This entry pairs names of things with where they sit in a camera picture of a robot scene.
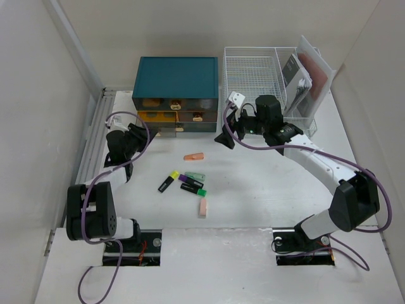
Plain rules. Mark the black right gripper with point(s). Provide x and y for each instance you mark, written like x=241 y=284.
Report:
x=224 y=140

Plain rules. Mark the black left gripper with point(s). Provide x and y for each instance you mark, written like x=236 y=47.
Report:
x=139 y=133

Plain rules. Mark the black yellow highlighter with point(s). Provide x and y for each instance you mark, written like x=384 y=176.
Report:
x=167 y=182

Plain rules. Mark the teal drawer cabinet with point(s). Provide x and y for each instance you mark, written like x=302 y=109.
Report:
x=177 y=94

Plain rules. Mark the black purple highlighter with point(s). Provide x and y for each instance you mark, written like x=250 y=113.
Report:
x=190 y=181

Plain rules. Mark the black green highlighter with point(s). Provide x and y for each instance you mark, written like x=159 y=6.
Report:
x=194 y=190

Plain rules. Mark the pink eraser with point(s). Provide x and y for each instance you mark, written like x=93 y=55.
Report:
x=203 y=208

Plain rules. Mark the Canon setup guide booklet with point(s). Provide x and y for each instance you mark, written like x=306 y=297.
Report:
x=297 y=82

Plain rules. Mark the clear mesh zip pouch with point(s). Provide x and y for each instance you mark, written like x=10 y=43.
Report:
x=321 y=75

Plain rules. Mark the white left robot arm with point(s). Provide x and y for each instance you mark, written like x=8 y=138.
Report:
x=101 y=221

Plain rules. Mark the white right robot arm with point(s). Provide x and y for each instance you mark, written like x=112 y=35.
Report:
x=354 y=190

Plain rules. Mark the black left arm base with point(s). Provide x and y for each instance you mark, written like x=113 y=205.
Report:
x=144 y=252

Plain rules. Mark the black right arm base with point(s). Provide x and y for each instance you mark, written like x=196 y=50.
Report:
x=300 y=250

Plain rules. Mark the orange transparent stapler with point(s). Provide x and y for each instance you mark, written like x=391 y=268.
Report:
x=194 y=157

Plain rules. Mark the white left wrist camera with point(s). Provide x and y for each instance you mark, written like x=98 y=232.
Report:
x=115 y=123

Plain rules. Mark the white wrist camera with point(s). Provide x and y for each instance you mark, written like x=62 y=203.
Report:
x=236 y=99
x=115 y=123

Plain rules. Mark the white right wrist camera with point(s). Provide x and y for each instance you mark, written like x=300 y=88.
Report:
x=236 y=99

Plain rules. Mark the aluminium rail frame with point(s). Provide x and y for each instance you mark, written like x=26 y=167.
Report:
x=90 y=156

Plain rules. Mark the white wire desk organizer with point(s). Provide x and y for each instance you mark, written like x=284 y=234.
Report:
x=255 y=71

